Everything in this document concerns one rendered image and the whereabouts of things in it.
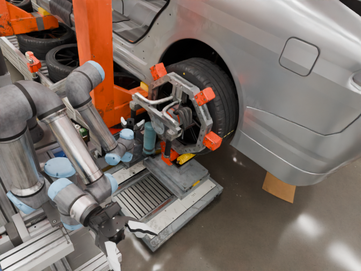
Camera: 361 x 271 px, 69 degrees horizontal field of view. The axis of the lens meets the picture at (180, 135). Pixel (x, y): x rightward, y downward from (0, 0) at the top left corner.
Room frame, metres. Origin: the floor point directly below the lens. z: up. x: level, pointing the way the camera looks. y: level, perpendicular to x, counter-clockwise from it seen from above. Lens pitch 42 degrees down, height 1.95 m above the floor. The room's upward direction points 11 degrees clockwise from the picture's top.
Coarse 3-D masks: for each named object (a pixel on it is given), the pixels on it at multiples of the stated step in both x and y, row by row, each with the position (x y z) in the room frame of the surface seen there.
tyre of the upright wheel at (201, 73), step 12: (192, 60) 1.66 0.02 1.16; (204, 60) 1.66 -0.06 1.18; (168, 72) 1.58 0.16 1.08; (180, 72) 1.52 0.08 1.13; (192, 72) 1.47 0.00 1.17; (204, 72) 1.50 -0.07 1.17; (216, 72) 1.54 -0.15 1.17; (204, 84) 1.40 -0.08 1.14; (216, 84) 1.44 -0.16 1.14; (228, 84) 1.51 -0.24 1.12; (216, 96) 1.37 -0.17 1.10; (228, 96) 1.44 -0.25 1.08; (156, 108) 1.63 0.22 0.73; (216, 108) 1.33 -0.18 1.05; (228, 108) 1.39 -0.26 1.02; (216, 120) 1.31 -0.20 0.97; (228, 120) 1.36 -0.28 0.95; (216, 132) 1.29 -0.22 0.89; (228, 132) 1.36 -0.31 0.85
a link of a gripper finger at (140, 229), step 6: (132, 222) 0.39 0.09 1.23; (138, 222) 0.40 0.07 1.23; (126, 228) 0.38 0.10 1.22; (132, 228) 0.38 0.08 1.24; (138, 228) 0.38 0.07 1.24; (144, 228) 0.38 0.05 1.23; (150, 228) 0.39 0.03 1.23; (138, 234) 0.38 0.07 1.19; (144, 234) 0.39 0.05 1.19; (150, 234) 0.38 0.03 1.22; (156, 234) 0.38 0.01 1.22
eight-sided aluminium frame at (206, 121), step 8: (160, 80) 1.51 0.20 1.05; (168, 80) 1.46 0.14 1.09; (176, 80) 1.43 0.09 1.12; (184, 80) 1.45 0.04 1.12; (152, 88) 1.55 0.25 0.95; (184, 88) 1.38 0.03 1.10; (192, 88) 1.37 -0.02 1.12; (152, 96) 1.56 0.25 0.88; (192, 96) 1.33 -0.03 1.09; (200, 112) 1.29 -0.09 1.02; (208, 112) 1.32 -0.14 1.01; (200, 120) 1.28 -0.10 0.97; (208, 120) 1.28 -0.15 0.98; (200, 128) 1.27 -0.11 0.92; (208, 128) 1.29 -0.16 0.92; (160, 136) 1.47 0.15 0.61; (200, 136) 1.26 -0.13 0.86; (176, 144) 1.42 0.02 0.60; (200, 144) 1.25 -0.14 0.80; (176, 152) 1.36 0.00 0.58; (184, 152) 1.32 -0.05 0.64; (192, 152) 1.28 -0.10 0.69
